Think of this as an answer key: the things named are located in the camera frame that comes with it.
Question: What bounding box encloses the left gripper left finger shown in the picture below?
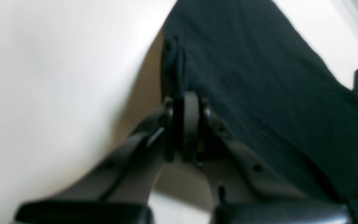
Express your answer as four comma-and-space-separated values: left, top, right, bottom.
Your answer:
14, 96, 184, 224

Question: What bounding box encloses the black t-shirt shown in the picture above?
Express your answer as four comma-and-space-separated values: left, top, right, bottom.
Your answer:
161, 0, 358, 224

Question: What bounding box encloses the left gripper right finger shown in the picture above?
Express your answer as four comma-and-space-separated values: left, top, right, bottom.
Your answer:
184, 92, 353, 224

